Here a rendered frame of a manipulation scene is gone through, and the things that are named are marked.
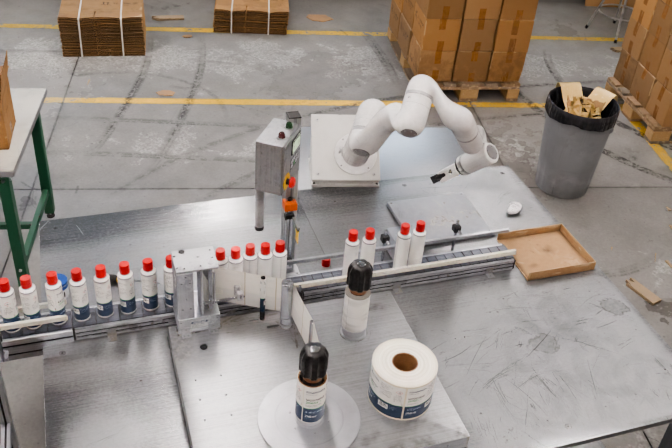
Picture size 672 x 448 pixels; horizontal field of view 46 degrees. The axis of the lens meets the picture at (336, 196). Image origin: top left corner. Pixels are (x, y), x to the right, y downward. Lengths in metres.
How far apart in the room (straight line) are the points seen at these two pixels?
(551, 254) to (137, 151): 2.96
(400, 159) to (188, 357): 1.58
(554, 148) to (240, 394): 3.11
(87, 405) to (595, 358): 1.69
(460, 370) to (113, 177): 2.96
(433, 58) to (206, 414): 4.06
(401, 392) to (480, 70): 4.07
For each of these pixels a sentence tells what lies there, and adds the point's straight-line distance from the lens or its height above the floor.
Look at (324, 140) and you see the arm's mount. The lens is 3.52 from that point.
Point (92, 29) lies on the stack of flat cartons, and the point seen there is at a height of 0.22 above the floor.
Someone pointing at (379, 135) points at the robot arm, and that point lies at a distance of 3.04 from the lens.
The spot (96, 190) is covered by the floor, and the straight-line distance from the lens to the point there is 4.98.
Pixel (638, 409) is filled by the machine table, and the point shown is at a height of 0.83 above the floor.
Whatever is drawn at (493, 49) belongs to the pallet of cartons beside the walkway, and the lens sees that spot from 6.14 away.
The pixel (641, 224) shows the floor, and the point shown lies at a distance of 5.25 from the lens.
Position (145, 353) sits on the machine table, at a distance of 2.73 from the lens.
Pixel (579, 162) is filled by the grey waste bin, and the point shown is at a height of 0.29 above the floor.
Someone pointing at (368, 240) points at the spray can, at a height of 1.05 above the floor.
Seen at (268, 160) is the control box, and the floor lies 1.41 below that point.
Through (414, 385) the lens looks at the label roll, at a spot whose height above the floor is 1.02.
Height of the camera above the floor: 2.78
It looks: 35 degrees down
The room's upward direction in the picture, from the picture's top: 5 degrees clockwise
